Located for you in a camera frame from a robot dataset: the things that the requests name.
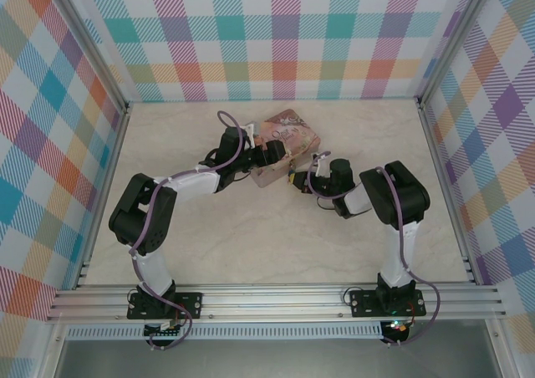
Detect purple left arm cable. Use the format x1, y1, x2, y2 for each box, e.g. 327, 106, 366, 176
128, 110, 257, 352

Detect aluminium corner post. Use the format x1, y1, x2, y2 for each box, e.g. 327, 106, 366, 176
416, 0, 497, 103
53, 0, 129, 108

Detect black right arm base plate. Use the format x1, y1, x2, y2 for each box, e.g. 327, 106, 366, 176
349, 287, 426, 319

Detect wide aluminium base rail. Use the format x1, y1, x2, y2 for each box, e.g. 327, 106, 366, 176
44, 283, 507, 324

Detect slotted grey cable duct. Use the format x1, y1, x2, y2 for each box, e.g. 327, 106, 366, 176
65, 321, 385, 342

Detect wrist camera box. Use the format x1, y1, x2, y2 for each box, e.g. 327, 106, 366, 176
313, 151, 332, 178
243, 120, 269, 149

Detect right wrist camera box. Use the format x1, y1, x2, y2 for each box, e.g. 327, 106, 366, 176
313, 151, 332, 178

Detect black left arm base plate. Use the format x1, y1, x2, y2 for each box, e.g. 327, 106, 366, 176
126, 291, 205, 321

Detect aluminium side floor rail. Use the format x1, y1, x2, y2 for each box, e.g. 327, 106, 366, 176
416, 96, 478, 286
74, 100, 131, 289

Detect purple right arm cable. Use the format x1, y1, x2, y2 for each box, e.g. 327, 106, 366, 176
307, 160, 442, 348

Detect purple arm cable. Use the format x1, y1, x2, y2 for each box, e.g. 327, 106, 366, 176
307, 160, 442, 348
128, 110, 257, 352

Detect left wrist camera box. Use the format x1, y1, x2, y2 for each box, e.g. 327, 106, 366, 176
243, 120, 269, 149

